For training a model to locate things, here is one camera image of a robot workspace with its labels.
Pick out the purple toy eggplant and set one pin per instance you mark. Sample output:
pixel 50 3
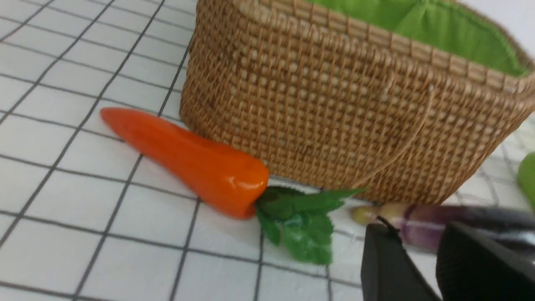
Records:
pixel 422 225

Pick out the green toy cucumber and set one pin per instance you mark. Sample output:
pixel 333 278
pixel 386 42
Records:
pixel 526 178

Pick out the woven wicker basket green lining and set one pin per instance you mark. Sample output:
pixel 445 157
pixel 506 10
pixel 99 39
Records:
pixel 335 102

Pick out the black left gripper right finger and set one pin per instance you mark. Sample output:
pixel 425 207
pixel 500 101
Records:
pixel 471 267

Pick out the orange toy carrot green leaves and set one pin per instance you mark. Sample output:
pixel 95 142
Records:
pixel 235 183

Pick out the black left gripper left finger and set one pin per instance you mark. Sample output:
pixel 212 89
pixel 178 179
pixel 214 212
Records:
pixel 387 271

